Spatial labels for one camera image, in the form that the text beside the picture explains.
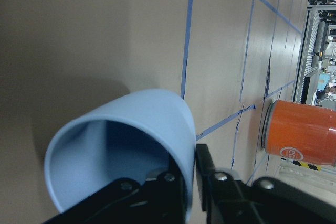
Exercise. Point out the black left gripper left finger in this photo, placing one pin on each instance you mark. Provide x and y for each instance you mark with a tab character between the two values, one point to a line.
161	199

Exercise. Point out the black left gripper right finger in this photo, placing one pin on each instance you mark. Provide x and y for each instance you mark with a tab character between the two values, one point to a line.
225	198

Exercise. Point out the light blue paper cup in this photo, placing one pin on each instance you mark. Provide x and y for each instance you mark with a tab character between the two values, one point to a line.
127	137

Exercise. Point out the orange cylindrical container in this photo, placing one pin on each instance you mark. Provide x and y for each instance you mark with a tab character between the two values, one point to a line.
300	132

